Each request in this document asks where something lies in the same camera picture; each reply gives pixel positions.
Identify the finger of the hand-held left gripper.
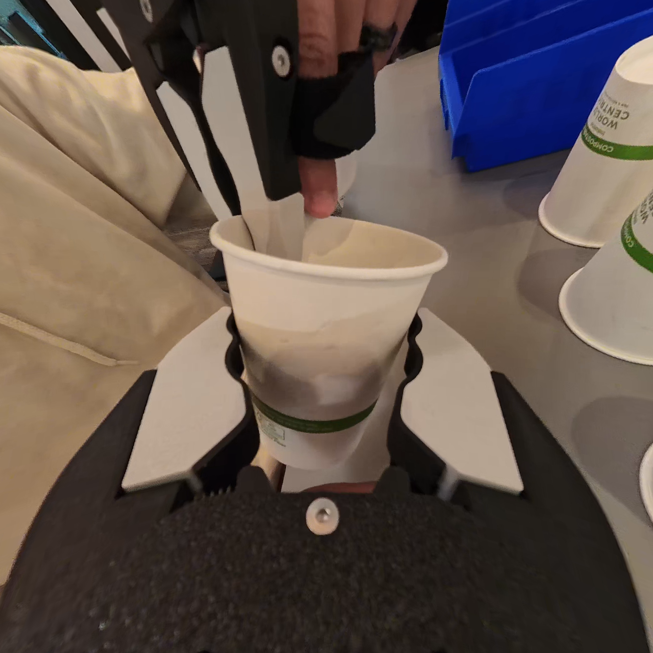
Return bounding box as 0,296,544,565
200,45,308,262
147,41,241,219

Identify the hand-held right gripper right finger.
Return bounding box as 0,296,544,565
386,306,524,500

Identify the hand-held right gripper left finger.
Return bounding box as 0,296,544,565
121,306,262,498

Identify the blue plastic bin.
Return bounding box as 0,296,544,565
438,0,653,173

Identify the person's left hand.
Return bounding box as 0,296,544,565
293,0,415,221

